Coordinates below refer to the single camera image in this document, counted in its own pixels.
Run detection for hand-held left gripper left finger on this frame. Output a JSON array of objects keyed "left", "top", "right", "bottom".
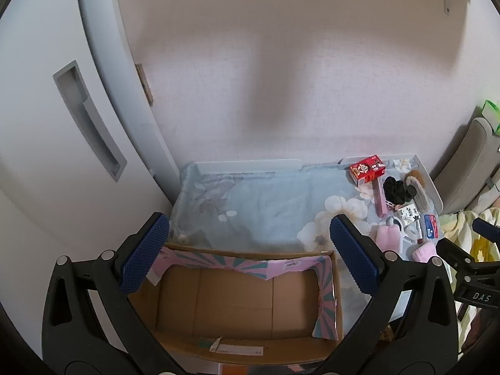
[{"left": 42, "top": 212, "right": 187, "bottom": 375}]

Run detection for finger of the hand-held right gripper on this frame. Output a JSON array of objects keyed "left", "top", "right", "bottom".
[
  {"left": 435, "top": 238, "right": 476, "bottom": 273},
  {"left": 471, "top": 217, "right": 500, "bottom": 240}
]

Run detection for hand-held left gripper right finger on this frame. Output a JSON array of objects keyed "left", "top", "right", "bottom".
[{"left": 316, "top": 213, "right": 458, "bottom": 375}]

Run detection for cardboard box with pink lining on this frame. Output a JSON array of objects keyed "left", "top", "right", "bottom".
[{"left": 128, "top": 241, "right": 345, "bottom": 365}]

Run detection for yellow green striped blanket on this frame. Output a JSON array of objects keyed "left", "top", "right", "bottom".
[{"left": 441, "top": 206, "right": 500, "bottom": 354}]

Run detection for pink fluffy item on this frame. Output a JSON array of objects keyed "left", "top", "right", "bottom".
[
  {"left": 374, "top": 224, "right": 403, "bottom": 253},
  {"left": 412, "top": 241, "right": 438, "bottom": 263}
]

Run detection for blue card packet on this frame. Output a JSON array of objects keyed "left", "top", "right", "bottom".
[{"left": 423, "top": 213, "right": 439, "bottom": 240}]

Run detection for small white patterned box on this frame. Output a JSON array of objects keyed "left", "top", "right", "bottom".
[{"left": 396, "top": 202, "right": 421, "bottom": 226}]

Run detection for long pink box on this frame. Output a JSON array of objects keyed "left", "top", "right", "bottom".
[{"left": 372, "top": 177, "right": 388, "bottom": 218}]

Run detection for white rimmed bed table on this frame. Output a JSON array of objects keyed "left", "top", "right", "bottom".
[{"left": 194, "top": 153, "right": 444, "bottom": 216}]

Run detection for brown and grey furry item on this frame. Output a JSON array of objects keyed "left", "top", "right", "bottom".
[{"left": 404, "top": 169, "right": 431, "bottom": 214}]

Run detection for red cartoon print box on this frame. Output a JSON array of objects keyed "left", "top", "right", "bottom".
[{"left": 349, "top": 155, "right": 387, "bottom": 187}]

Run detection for light blue floral blanket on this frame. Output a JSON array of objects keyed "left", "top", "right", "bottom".
[{"left": 169, "top": 161, "right": 444, "bottom": 323}]

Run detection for green box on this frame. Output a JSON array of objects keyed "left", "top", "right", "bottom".
[{"left": 482, "top": 100, "right": 500, "bottom": 134}]

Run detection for light grey strapped cushion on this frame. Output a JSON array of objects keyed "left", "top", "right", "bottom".
[{"left": 467, "top": 172, "right": 500, "bottom": 213}]

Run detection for grey recessed door handle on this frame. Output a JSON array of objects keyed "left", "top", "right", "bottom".
[{"left": 52, "top": 60, "right": 128, "bottom": 182}]

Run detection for beige wall bracket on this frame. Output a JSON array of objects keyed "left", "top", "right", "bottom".
[{"left": 135, "top": 63, "right": 154, "bottom": 106}]

